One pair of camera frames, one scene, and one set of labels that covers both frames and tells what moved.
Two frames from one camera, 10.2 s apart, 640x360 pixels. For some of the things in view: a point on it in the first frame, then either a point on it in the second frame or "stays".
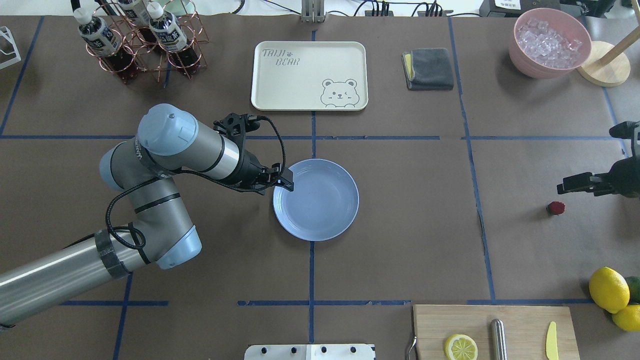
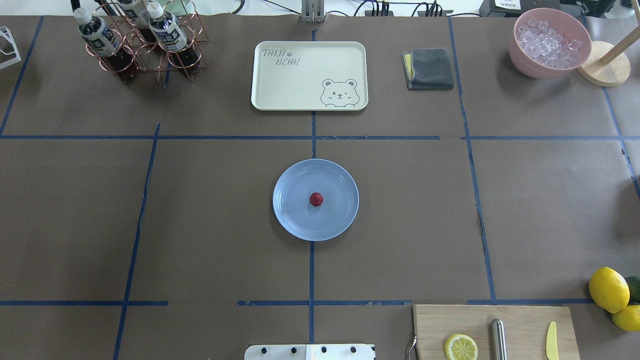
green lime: x=634 y=284 stays
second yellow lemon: x=628 y=318 stays
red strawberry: x=556 y=208 → x=316 y=199
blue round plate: x=324 y=202 stays
